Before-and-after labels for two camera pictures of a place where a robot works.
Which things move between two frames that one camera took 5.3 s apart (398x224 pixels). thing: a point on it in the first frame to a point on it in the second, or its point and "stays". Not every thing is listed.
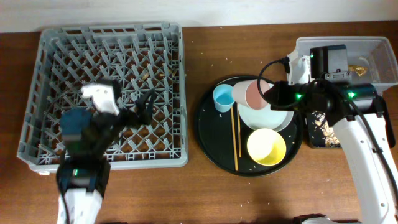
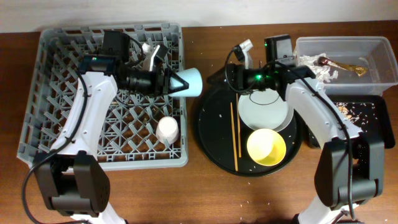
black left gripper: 125,118 to 164,89
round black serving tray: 224,142 stays
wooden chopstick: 234,140 stays
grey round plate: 265,117 stays
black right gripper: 280,88 to 232,70
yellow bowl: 266,147 stays
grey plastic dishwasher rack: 140,56 stays
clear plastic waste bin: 370,60 stays
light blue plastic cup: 222,98 to 193,77
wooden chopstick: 240,144 stays
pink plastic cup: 247,93 to 167,130
